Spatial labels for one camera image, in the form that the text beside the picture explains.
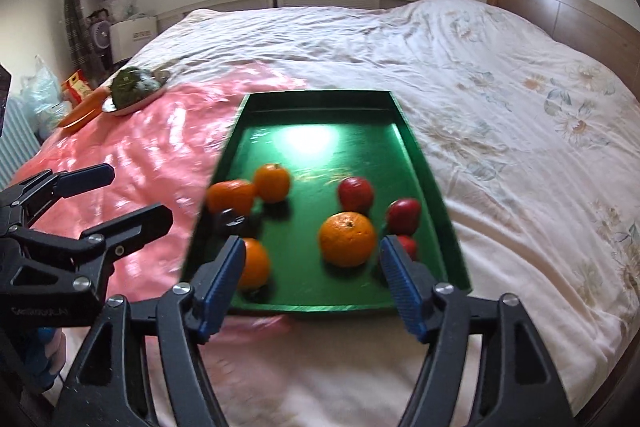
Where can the red apple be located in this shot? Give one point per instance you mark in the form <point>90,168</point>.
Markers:
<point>355,193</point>
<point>404,215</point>
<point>409,247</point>

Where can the white panelled ledge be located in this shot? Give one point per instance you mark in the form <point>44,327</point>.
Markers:
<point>325,2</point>

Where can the wooden headboard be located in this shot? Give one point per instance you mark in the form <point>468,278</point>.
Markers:
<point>550,7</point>

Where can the white plate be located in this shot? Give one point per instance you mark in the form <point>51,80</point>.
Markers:
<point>150,94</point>

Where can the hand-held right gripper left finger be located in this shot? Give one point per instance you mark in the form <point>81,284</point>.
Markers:
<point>222,287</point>

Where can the red yellow packet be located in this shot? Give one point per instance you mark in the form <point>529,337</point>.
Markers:
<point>77,88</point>

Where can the grey plaid scarf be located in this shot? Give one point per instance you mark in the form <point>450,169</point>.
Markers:
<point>80,27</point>

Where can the purple fan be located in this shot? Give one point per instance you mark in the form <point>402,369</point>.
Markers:
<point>101,34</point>

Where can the blue white object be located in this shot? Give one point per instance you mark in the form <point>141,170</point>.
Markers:
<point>45,352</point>

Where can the orange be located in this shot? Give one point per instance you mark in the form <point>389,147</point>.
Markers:
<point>348,239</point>
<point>231,197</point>
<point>272,182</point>
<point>256,263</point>

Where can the green tray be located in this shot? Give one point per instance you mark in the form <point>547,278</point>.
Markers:
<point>310,157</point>

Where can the black screen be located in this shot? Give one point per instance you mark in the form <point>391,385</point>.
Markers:
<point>4,102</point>

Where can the clear plastic bag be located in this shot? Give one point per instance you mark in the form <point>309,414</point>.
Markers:
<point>40,97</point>

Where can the dark purple plum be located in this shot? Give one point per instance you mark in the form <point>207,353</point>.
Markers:
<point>231,218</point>

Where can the light blue suitcase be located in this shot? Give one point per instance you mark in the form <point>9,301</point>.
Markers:
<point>15,147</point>

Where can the green leafy vegetable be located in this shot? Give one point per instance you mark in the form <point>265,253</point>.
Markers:
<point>130,84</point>

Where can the white cardboard box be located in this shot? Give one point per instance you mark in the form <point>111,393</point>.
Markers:
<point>132,38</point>

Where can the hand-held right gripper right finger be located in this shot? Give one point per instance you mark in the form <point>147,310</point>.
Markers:
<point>400,282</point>

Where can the carrot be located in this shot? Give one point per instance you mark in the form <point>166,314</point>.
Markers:
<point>82,109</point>

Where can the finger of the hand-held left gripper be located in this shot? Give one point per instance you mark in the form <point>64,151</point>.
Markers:
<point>85,177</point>
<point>135,222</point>

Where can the pink plastic sheet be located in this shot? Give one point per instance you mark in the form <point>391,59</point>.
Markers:
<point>125,157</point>

